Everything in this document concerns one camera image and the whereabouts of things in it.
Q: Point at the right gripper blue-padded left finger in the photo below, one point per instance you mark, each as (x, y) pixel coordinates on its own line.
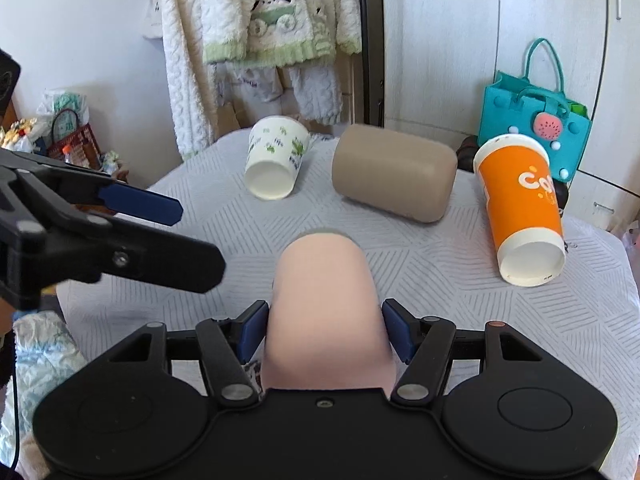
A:
(226, 346)

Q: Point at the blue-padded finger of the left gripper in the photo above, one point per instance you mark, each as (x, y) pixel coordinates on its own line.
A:
(101, 245)
(87, 187)

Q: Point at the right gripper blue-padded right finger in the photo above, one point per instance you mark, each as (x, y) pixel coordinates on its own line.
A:
(424, 345)

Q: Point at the pink tumbler with grey lid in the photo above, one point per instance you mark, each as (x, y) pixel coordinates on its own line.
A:
(325, 327)

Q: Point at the orange paper cup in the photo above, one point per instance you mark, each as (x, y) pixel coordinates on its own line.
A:
(523, 212)

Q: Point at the beige tan cup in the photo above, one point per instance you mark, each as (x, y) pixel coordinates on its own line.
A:
(395, 172)

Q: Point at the white paper cup green leaves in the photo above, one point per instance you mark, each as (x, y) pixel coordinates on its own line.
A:
(276, 149)

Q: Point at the white patterned tablecloth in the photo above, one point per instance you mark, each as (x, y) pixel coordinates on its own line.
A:
(588, 317)

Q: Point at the white canvas tote bag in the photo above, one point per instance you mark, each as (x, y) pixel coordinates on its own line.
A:
(152, 27)

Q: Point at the white fleece jacket green trim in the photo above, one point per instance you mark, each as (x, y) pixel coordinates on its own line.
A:
(279, 33)

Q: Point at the teal felt tote bag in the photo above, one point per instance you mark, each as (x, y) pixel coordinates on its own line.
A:
(560, 125)

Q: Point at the light grey wooden wardrobe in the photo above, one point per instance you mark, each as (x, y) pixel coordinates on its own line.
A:
(440, 56)

